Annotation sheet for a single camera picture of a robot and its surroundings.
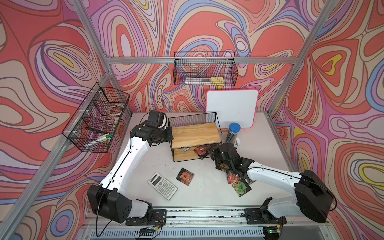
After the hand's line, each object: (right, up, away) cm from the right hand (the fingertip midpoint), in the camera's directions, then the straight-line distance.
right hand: (206, 152), depth 82 cm
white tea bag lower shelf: (-12, -1, +13) cm, 18 cm away
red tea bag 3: (+16, -16, +4) cm, 23 cm away
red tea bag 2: (-2, 0, +1) cm, 2 cm away
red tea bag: (-12, -15, +4) cm, 20 cm away
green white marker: (-50, +9, -12) cm, 52 cm away
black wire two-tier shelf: (-9, +11, +7) cm, 16 cm away
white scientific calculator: (-24, -19, 0) cm, 31 cm away
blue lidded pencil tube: (+17, +13, +4) cm, 21 cm away
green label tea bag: (+20, -20, +1) cm, 29 cm away
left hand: (-18, +10, -4) cm, 21 cm away
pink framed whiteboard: (+14, +27, +15) cm, 34 cm away
